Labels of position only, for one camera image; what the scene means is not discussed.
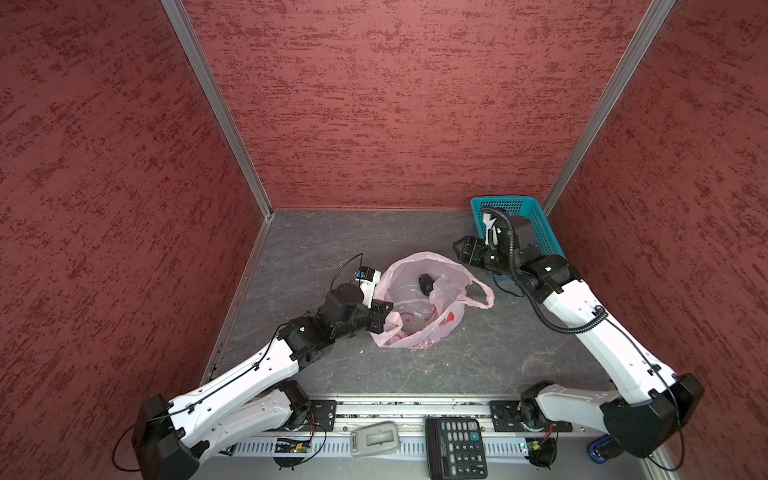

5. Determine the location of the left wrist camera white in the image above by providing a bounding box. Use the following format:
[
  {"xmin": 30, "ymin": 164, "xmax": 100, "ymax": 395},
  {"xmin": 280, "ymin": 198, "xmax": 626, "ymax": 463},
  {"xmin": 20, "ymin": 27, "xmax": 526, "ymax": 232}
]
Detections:
[{"xmin": 354, "ymin": 266, "xmax": 381, "ymax": 307}]

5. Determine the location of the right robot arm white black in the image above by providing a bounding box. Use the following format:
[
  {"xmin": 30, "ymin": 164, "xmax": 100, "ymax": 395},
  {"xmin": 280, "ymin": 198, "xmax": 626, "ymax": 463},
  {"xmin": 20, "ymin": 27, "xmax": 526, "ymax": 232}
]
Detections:
[{"xmin": 453, "ymin": 206, "xmax": 704, "ymax": 463}]

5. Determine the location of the blue handheld device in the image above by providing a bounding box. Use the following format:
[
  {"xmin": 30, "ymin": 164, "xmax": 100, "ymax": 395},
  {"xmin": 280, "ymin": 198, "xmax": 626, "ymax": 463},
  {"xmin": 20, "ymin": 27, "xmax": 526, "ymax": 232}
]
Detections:
[{"xmin": 587, "ymin": 435, "xmax": 624, "ymax": 464}]

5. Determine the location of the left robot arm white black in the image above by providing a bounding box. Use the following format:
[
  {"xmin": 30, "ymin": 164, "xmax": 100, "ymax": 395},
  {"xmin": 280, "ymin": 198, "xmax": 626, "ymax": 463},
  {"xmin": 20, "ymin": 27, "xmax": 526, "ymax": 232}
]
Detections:
[{"xmin": 129, "ymin": 283, "xmax": 393, "ymax": 479}]

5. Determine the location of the grey plastic device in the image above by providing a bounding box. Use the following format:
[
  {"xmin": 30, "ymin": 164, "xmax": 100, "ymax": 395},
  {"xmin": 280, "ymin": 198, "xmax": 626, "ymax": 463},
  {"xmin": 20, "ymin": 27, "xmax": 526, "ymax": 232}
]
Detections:
[{"xmin": 350, "ymin": 421, "xmax": 400, "ymax": 457}]

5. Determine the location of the pink plastic bag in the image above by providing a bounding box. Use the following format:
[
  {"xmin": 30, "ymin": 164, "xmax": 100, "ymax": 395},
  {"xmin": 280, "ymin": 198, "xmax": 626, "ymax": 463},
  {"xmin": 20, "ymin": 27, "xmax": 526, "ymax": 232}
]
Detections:
[{"xmin": 371, "ymin": 251, "xmax": 495, "ymax": 350}]

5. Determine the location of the teal plastic basket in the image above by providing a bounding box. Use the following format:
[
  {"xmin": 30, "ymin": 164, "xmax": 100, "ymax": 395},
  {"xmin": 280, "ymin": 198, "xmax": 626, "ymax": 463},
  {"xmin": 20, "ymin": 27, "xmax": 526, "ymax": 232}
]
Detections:
[{"xmin": 469, "ymin": 195, "xmax": 566, "ymax": 283}]

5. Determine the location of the black avocado fruit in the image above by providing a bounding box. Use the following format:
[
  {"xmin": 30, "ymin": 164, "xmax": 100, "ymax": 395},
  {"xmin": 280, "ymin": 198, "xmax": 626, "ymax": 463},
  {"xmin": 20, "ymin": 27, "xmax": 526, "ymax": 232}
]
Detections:
[{"xmin": 418, "ymin": 274, "xmax": 434, "ymax": 297}]

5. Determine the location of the left circuit board with wires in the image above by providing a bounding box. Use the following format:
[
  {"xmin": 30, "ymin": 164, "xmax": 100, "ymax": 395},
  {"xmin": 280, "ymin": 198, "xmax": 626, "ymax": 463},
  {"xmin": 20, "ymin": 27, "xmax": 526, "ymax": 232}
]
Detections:
[{"xmin": 272, "ymin": 415, "xmax": 328, "ymax": 471}]

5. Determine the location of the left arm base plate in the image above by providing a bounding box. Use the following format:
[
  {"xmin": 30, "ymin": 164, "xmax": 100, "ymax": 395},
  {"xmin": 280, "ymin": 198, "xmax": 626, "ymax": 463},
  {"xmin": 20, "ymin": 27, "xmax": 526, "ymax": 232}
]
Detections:
[{"xmin": 299, "ymin": 399, "xmax": 338, "ymax": 433}]

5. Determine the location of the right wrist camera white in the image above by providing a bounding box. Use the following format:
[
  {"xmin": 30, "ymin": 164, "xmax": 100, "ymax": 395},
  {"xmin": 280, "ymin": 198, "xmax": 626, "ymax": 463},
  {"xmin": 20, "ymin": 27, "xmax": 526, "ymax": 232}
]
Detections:
[{"xmin": 483, "ymin": 212, "xmax": 499, "ymax": 248}]

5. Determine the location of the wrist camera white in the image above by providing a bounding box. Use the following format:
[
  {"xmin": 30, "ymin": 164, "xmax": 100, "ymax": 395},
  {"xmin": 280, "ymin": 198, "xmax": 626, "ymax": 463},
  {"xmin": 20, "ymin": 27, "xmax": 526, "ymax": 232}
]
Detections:
[
  {"xmin": 354, "ymin": 266, "xmax": 381, "ymax": 307},
  {"xmin": 483, "ymin": 212, "xmax": 499, "ymax": 248}
]

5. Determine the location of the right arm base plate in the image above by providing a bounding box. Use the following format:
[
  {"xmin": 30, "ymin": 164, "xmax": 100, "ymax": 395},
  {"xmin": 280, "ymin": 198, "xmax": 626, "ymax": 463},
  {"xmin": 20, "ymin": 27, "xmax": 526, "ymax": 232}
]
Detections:
[{"xmin": 489, "ymin": 400, "xmax": 573, "ymax": 434}]

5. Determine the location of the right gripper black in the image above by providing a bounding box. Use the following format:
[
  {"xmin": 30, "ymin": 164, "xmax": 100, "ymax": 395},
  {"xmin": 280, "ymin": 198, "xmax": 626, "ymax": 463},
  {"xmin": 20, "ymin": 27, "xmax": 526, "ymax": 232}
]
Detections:
[{"xmin": 452, "ymin": 235, "xmax": 519, "ymax": 277}]

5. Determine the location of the right circuit board with wires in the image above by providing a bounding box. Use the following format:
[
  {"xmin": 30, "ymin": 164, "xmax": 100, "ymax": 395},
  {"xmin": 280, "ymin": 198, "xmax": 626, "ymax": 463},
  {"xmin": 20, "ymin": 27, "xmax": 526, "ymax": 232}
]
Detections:
[{"xmin": 525, "ymin": 426, "xmax": 558, "ymax": 470}]

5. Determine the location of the black calculator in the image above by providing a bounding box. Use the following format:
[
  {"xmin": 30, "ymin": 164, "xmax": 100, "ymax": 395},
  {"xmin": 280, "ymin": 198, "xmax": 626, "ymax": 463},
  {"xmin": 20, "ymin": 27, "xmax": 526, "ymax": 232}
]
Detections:
[{"xmin": 424, "ymin": 417, "xmax": 488, "ymax": 480}]

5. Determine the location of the circuit board with wires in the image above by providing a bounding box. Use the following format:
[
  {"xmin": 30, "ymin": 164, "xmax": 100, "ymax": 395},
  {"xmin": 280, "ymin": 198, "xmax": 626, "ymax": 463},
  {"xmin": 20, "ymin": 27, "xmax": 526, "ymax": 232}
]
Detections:
[
  {"xmin": 525, "ymin": 426, "xmax": 558, "ymax": 470},
  {"xmin": 272, "ymin": 415, "xmax": 328, "ymax": 471}
]

